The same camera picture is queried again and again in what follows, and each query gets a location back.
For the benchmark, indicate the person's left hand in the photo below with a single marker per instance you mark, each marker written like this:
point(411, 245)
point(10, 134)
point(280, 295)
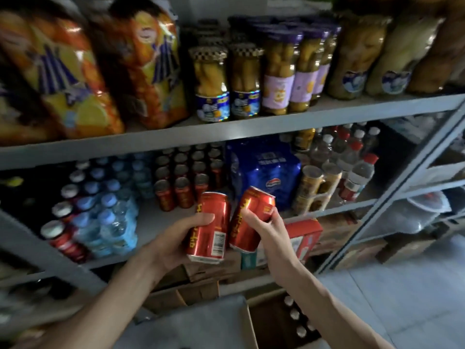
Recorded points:
point(170, 247)

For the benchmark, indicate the person's right hand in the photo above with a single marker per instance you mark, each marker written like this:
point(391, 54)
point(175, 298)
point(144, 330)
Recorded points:
point(276, 247)

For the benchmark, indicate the red can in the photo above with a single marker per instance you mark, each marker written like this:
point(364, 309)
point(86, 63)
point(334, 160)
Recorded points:
point(254, 203)
point(212, 214)

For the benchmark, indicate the brown cardboard box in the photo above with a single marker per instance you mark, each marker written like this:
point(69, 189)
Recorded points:
point(269, 323)

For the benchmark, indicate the grey metal shelf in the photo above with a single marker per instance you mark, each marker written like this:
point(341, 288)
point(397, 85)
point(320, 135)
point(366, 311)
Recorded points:
point(218, 130)

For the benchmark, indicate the person's left forearm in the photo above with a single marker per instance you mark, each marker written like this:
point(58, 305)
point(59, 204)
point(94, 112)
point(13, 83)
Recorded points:
point(101, 312)

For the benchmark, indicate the person's right forearm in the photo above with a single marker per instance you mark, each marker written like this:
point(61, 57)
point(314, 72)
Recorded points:
point(327, 316)

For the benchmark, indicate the white blue-printed carton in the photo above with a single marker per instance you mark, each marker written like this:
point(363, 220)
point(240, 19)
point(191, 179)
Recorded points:
point(254, 259)

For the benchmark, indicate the red and white carton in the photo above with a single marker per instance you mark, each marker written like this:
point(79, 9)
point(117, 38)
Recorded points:
point(307, 232)

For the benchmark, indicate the tan printed carton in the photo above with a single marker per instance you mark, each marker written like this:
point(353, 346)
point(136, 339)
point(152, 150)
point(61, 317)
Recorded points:
point(210, 270)

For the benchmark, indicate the brown flat carton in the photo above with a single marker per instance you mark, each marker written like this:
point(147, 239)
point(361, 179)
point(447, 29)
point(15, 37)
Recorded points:
point(181, 296)

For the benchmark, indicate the brown red-printed carton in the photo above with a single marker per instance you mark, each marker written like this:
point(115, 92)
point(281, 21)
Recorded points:
point(338, 232)

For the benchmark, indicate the pack of blue-capped water bottles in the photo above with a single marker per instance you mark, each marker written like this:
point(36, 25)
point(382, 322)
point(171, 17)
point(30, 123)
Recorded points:
point(109, 221)

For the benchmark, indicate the shrink-wrapped pack of gold tins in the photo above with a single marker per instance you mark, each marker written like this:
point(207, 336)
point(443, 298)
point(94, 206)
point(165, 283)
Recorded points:
point(312, 185)

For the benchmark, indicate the blue cola bottle pack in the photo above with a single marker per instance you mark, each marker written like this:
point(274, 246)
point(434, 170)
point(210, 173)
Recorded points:
point(265, 167)

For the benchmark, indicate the pack of white-capped red bottles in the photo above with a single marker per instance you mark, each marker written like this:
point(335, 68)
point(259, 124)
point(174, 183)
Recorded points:
point(63, 239)

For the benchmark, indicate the pack of red-capped clear bottles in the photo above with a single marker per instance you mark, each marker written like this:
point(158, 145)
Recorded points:
point(352, 167)

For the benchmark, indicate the clear plastic bag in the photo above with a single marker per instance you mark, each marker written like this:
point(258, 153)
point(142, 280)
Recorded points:
point(417, 214)

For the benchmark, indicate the stack of colourful packets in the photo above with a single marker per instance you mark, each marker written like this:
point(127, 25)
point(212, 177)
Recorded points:
point(21, 312)

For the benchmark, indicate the clear labelled bottle pack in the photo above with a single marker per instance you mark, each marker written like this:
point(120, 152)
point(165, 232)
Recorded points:
point(212, 87)

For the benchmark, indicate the pack of yellow-capped dark bottles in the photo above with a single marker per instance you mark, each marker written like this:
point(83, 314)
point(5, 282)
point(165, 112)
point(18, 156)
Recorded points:
point(11, 181)

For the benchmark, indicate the row of purple-lidded fruit jars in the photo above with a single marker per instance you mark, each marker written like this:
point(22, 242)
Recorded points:
point(287, 69)

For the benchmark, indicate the yellow lemon-print drink pack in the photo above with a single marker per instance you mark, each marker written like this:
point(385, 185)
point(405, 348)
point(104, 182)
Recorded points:
point(72, 87)

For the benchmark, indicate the dark orange drink pack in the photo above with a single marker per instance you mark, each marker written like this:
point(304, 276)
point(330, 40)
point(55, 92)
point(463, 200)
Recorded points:
point(18, 119)

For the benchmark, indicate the large pale fruit jar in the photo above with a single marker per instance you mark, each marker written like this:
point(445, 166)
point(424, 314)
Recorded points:
point(403, 58)
point(439, 58)
point(358, 58)

